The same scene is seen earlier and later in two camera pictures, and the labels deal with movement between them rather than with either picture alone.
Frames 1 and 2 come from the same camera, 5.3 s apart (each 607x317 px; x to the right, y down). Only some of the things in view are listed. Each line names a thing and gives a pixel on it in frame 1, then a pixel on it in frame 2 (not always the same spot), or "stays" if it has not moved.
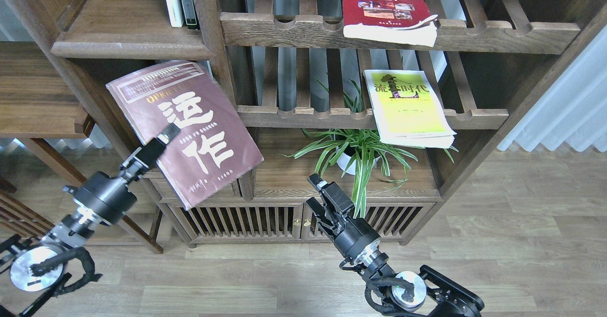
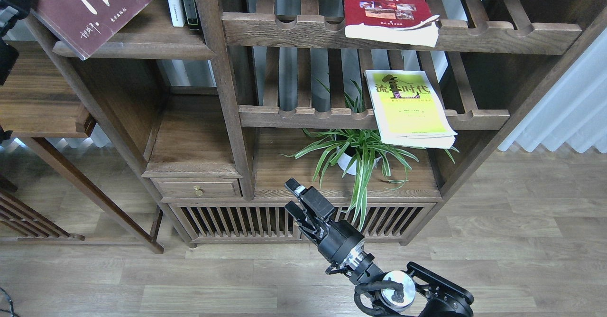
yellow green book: [408, 109] stays
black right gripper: [355, 238] → [336, 239]
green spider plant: [361, 147] stays
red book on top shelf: [390, 10] stays
